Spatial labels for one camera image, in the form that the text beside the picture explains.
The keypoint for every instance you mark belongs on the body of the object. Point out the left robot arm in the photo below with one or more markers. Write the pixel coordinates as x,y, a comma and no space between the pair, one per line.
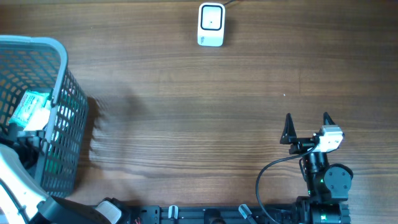
24,201

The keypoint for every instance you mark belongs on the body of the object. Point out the white barcode scanner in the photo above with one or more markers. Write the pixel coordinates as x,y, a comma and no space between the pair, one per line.
211,19

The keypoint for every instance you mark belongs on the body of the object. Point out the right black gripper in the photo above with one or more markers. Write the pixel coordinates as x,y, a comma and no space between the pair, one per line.
289,136

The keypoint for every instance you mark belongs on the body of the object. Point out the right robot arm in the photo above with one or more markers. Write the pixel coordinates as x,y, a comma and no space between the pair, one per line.
328,184

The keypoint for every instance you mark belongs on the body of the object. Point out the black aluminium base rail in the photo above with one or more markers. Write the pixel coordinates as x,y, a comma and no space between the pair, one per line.
174,214

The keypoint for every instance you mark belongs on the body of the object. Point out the teal wet wipes pack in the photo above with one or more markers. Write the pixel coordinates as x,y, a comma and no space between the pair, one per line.
33,111

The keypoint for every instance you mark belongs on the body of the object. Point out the grey mesh plastic basket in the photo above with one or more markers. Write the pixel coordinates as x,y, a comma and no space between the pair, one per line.
41,64

